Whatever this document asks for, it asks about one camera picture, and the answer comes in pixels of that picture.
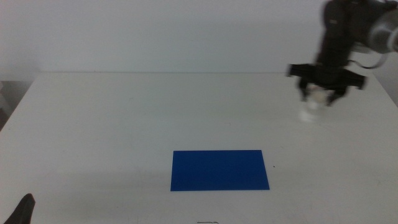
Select white sandal shoe red stripes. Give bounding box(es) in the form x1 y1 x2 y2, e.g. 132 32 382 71
297 84 331 123

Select blue rectangular mat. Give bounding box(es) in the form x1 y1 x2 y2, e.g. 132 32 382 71
170 149 271 192

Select thin black camera cable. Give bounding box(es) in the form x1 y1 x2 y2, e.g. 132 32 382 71
348 53 388 70

